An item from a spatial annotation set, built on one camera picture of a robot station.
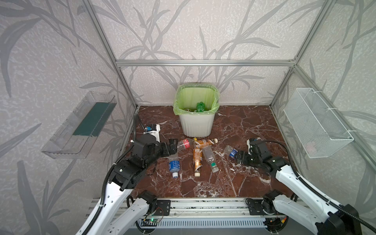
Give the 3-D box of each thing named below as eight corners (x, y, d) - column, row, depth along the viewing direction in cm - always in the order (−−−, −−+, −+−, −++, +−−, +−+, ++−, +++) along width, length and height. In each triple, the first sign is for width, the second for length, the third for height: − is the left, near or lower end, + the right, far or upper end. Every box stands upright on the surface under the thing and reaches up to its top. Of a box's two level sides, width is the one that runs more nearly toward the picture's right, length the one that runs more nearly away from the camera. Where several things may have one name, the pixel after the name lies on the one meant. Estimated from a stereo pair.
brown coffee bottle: (192, 176, 85) (192, 173, 81) (193, 148, 97) (193, 144, 93) (202, 176, 85) (202, 173, 81) (202, 148, 97) (202, 144, 93)
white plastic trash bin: (183, 142, 101) (180, 115, 78) (184, 136, 104) (180, 107, 81) (210, 142, 101) (214, 115, 78) (210, 136, 104) (214, 108, 81)
